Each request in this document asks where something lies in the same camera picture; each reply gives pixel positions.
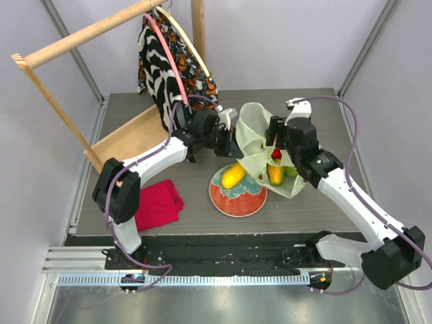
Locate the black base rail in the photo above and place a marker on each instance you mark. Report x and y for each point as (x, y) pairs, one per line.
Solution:
(221, 255)

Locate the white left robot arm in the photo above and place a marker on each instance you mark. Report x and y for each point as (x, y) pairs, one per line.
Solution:
(117, 192)

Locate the pink clothes hanger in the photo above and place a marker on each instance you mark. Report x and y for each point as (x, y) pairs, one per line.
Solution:
(169, 57)

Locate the yellow green mango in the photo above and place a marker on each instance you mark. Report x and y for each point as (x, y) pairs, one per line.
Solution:
(275, 174)

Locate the light green plastic bag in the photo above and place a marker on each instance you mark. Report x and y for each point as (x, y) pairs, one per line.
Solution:
(252, 123)

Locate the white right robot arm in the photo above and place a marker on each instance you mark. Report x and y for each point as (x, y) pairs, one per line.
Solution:
(391, 251)

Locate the cream clothes hanger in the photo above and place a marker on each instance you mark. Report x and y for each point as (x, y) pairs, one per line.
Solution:
(185, 38)

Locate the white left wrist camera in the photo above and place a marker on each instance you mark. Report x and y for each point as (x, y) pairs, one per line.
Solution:
(226, 117)

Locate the magenta folded cloth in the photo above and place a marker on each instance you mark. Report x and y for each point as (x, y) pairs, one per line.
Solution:
(159, 205)

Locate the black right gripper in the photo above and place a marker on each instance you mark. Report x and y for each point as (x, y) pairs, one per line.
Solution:
(276, 126)

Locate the green custard apple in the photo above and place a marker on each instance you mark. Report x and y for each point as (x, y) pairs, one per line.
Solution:
(291, 172)

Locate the red patterned plate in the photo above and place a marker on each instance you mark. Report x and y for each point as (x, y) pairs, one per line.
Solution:
(245, 199)

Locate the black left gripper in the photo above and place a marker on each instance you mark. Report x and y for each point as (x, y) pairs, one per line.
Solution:
(230, 148)

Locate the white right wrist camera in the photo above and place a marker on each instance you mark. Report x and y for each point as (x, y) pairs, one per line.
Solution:
(301, 109)

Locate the yellow lemon mango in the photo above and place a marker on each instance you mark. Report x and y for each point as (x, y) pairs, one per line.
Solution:
(232, 175)

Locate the red bell pepper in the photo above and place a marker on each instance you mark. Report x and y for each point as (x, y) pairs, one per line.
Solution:
(276, 154)

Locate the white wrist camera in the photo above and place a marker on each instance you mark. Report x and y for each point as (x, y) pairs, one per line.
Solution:
(226, 117)
(301, 109)

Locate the black white zebra garment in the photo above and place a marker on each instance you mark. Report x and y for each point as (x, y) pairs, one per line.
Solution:
(162, 84)

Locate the orange camouflage garment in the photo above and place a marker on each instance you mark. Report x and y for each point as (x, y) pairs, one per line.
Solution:
(192, 75)

